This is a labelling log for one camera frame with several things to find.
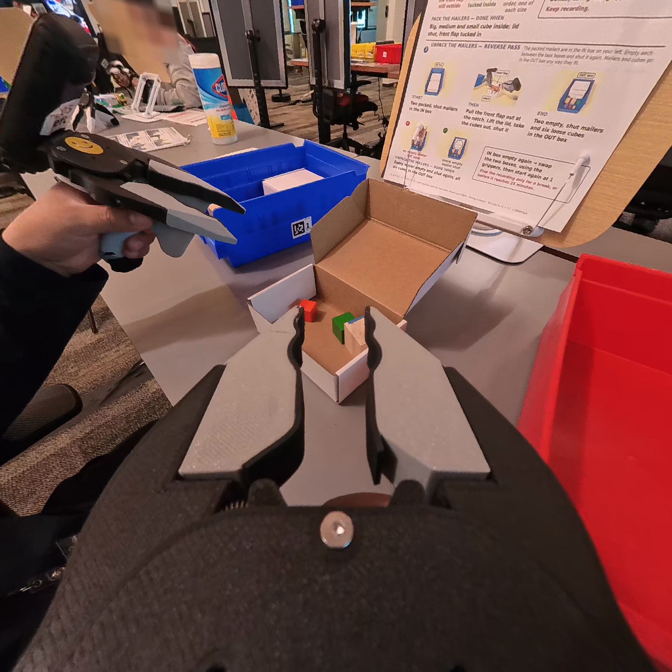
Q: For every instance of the small red storage bin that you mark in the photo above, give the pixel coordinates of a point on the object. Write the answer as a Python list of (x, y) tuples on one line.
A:
[(389, 52)]

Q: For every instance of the disinfecting wipes canister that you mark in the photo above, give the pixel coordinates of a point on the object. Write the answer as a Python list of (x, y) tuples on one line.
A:
[(215, 99)]

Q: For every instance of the person's left hand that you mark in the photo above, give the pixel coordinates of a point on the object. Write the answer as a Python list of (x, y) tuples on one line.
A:
[(57, 236)]

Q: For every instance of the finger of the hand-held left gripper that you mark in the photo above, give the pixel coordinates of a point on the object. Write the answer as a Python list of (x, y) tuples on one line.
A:
[(176, 183), (194, 223)]

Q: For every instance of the grey panel on stand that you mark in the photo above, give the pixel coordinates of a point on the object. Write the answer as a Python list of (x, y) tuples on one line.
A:
[(252, 42), (328, 42)]

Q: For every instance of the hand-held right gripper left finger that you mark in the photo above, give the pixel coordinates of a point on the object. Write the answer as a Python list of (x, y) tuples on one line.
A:
[(246, 414)]

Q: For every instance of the blue plastic bin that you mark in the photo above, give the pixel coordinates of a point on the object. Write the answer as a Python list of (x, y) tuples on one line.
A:
[(252, 231)]

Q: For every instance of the grey chair armrest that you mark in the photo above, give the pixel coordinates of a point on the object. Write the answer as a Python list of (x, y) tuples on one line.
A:
[(47, 409)]

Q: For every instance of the red plastic bin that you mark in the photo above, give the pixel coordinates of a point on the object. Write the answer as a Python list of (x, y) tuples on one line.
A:
[(603, 420)]

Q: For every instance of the large wooden cube blue face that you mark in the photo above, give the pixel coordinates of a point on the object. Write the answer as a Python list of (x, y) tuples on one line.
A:
[(356, 338)]

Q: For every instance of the white paper sheet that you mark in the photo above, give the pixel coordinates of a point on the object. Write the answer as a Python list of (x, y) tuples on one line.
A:
[(186, 118)]

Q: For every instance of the white cardboard mailer box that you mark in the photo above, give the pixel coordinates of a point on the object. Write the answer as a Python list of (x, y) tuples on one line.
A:
[(291, 181), (388, 252)]

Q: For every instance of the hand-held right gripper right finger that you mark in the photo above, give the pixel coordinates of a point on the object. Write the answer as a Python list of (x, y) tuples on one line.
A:
[(425, 414)]

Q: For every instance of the black office chair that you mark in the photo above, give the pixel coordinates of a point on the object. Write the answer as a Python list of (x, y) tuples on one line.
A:
[(346, 113)]

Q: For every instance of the person's left forearm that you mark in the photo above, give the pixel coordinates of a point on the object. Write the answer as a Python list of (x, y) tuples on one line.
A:
[(42, 325)]

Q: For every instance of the green wooden cube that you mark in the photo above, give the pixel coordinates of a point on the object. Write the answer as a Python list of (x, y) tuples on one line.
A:
[(341, 325)]

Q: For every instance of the printed instruction sheet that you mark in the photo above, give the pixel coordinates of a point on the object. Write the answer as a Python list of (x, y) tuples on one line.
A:
[(525, 131)]

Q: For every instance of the white phone stand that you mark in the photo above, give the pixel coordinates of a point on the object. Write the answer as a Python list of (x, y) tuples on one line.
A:
[(147, 97)]

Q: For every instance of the yellow storage bin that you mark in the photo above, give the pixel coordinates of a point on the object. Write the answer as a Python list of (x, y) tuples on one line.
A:
[(363, 51)]

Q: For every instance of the printed paper leaflet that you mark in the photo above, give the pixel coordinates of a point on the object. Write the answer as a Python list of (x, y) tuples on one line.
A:
[(149, 139)]

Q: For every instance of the small red wooden cube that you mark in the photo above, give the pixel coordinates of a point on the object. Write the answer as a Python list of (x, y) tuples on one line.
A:
[(308, 309)]

